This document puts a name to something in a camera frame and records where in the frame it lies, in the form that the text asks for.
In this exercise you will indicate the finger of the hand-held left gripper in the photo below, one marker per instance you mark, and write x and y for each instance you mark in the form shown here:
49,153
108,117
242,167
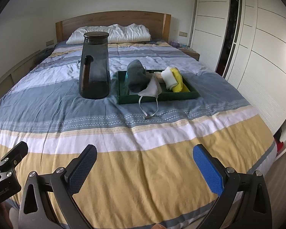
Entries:
16,155

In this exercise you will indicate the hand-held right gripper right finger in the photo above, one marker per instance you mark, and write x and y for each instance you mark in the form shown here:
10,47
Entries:
208,169

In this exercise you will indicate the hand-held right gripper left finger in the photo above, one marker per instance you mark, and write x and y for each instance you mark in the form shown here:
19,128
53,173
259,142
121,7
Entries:
83,169

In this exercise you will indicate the green tray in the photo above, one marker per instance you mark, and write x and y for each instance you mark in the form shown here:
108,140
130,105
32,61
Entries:
157,97

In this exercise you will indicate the yellow cloth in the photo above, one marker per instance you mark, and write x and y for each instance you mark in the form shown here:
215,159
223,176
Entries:
180,83

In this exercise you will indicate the clear zip bag teal zipper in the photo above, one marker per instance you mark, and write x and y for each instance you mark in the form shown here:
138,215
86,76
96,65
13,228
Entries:
126,81

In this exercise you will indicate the white waffle cloth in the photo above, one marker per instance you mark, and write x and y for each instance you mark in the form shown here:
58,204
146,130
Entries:
169,78

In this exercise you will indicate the grey eye mask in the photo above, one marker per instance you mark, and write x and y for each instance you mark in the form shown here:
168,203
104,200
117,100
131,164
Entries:
150,88

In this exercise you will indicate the dark teal quilted towel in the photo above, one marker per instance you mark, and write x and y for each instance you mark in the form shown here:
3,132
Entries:
135,76

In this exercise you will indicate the person's left hand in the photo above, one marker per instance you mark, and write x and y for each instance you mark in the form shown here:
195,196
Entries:
5,216

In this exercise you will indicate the person's right hand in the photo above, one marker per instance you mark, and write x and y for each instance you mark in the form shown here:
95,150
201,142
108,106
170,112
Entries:
159,226

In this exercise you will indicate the striped bed quilt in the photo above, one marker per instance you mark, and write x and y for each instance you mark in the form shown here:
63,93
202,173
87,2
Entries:
143,128

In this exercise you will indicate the red item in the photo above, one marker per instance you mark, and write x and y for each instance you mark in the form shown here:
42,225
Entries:
279,146

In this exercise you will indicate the grey clothing bundle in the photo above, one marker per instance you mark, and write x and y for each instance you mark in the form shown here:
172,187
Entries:
46,52

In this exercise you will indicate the wooden nightstand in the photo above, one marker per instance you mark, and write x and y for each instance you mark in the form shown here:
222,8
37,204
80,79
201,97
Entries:
190,53

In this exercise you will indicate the white wardrobe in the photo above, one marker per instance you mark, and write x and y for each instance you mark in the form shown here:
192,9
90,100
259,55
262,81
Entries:
264,52

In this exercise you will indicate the purple small item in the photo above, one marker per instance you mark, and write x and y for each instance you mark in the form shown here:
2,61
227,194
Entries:
174,43

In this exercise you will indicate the white pillow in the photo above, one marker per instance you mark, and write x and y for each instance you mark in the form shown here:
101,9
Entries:
128,34

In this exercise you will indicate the wooden bed headboard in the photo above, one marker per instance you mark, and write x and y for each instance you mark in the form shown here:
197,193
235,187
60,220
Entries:
114,19

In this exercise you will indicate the beige low wall cabinet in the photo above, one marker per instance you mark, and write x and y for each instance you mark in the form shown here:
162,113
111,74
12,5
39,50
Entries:
21,66

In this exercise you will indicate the wall switch plate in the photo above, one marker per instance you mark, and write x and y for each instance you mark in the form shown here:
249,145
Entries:
183,34
50,43

